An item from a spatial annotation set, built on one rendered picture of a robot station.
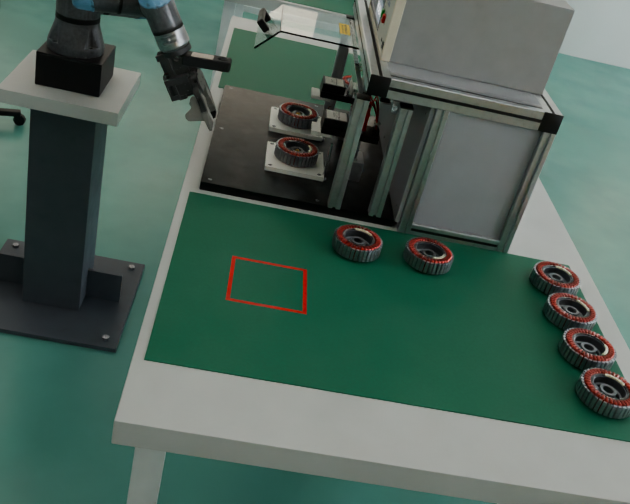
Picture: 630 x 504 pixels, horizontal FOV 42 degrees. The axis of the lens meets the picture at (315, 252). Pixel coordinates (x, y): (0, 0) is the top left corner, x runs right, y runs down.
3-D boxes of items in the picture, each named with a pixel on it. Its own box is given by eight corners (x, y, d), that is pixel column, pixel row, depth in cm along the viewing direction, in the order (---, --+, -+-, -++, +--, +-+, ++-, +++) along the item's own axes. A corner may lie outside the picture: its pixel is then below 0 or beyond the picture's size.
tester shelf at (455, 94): (365, 93, 177) (371, 74, 175) (352, 8, 235) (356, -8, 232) (556, 134, 182) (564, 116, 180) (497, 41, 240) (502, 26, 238)
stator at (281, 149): (272, 163, 204) (275, 150, 202) (274, 145, 213) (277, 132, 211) (316, 172, 205) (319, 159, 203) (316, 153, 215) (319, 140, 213)
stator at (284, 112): (278, 126, 224) (281, 114, 222) (275, 110, 233) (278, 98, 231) (318, 133, 226) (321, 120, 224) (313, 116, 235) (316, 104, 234)
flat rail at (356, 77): (356, 112, 182) (359, 100, 181) (346, 30, 235) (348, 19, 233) (361, 113, 183) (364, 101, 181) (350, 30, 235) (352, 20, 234)
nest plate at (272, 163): (264, 170, 203) (265, 165, 202) (266, 144, 215) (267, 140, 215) (322, 181, 204) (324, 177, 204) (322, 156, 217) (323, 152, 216)
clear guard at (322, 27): (253, 48, 205) (258, 25, 202) (258, 21, 226) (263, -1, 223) (378, 75, 209) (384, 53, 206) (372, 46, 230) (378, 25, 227)
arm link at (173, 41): (185, 20, 194) (180, 30, 187) (192, 38, 196) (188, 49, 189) (156, 29, 195) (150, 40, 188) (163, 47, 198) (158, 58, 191)
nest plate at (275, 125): (268, 130, 223) (269, 126, 222) (270, 110, 236) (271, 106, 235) (321, 141, 225) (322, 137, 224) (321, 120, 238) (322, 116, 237)
